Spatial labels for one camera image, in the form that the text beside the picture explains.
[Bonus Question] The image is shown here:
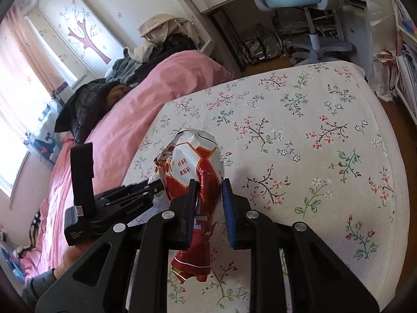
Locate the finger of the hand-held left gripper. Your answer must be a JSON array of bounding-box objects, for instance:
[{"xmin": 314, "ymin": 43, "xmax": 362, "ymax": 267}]
[
  {"xmin": 97, "ymin": 196, "xmax": 156, "ymax": 228},
  {"xmin": 96, "ymin": 180, "xmax": 163, "ymax": 207}
]

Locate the brown plush toy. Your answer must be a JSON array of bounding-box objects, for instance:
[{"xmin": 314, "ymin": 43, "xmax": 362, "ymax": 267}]
[{"xmin": 107, "ymin": 85, "xmax": 132, "ymax": 103}]

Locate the pile of denim clothes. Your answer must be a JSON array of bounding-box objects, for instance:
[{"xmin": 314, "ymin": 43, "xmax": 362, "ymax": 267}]
[{"xmin": 104, "ymin": 44, "xmax": 154, "ymax": 83}]

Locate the pink curtain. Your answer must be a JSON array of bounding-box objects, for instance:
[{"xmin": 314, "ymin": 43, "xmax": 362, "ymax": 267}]
[{"xmin": 0, "ymin": 7, "xmax": 70, "ymax": 108}]

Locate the floral tablecloth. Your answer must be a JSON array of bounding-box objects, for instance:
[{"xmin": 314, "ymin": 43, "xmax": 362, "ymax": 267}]
[{"xmin": 122, "ymin": 60, "xmax": 411, "ymax": 313}]

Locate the cartoon printed bedding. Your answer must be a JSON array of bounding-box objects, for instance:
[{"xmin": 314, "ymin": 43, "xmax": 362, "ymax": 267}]
[{"xmin": 24, "ymin": 104, "xmax": 64, "ymax": 164}]

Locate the person's left forearm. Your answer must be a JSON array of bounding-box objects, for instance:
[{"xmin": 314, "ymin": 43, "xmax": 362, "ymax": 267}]
[{"xmin": 21, "ymin": 246, "xmax": 83, "ymax": 310}]

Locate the white book rack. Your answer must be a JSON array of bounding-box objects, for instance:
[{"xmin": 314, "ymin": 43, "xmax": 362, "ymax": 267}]
[{"xmin": 391, "ymin": 0, "xmax": 417, "ymax": 121}]

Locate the red snack bag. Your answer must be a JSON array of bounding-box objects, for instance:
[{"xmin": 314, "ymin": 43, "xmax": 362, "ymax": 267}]
[{"xmin": 148, "ymin": 130, "xmax": 225, "ymax": 284}]

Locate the clear storage bag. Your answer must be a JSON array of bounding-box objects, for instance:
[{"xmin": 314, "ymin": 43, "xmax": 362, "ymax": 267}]
[{"xmin": 241, "ymin": 23, "xmax": 284, "ymax": 64}]

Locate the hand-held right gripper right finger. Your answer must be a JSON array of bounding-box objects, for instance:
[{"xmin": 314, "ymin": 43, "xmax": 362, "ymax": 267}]
[{"xmin": 222, "ymin": 178, "xmax": 380, "ymax": 313}]

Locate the white drawer cabinet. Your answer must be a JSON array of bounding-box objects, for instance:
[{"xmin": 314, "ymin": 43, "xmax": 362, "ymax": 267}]
[{"xmin": 342, "ymin": 7, "xmax": 375, "ymax": 82}]

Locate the beige cloth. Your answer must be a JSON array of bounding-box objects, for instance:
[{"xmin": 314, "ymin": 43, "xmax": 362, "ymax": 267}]
[{"xmin": 137, "ymin": 14, "xmax": 193, "ymax": 44}]

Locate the white tote bag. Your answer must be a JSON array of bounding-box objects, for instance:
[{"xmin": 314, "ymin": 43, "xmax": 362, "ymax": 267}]
[{"xmin": 373, "ymin": 50, "xmax": 401, "ymax": 102}]

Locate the black puffer jacket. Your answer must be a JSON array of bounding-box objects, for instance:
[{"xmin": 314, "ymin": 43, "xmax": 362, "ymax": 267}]
[{"xmin": 55, "ymin": 78, "xmax": 118, "ymax": 144}]

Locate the white plastic bag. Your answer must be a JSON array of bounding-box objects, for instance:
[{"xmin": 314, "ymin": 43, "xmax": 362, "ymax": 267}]
[{"xmin": 365, "ymin": 0, "xmax": 401, "ymax": 43}]

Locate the pink blanket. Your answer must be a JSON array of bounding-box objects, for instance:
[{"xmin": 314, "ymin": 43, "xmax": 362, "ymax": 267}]
[{"xmin": 20, "ymin": 50, "xmax": 232, "ymax": 281}]

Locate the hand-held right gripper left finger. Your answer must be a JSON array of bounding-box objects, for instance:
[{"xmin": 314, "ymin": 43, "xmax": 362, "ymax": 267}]
[{"xmin": 35, "ymin": 179, "xmax": 201, "ymax": 313}]

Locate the white desk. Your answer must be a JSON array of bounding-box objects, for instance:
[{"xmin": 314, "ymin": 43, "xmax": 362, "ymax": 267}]
[{"xmin": 177, "ymin": 0, "xmax": 271, "ymax": 56}]

